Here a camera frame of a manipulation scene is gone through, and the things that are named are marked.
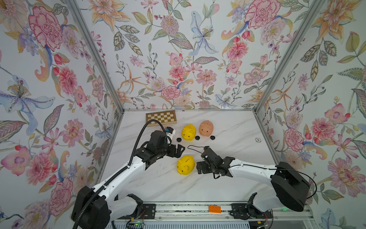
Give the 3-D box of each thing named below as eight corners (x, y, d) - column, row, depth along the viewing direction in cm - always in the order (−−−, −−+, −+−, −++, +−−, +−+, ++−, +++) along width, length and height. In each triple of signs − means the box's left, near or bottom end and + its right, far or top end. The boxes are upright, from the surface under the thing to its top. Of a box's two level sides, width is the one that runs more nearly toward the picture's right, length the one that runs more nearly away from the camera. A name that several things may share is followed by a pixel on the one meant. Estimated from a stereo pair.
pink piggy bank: (199, 138, 105) (200, 131, 98) (198, 127, 111) (199, 120, 104) (212, 138, 105) (215, 131, 98) (211, 127, 111) (213, 120, 104)
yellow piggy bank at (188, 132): (180, 138, 106) (180, 130, 98) (188, 130, 111) (189, 121, 103) (189, 144, 102) (189, 136, 95) (197, 136, 107) (198, 127, 100)
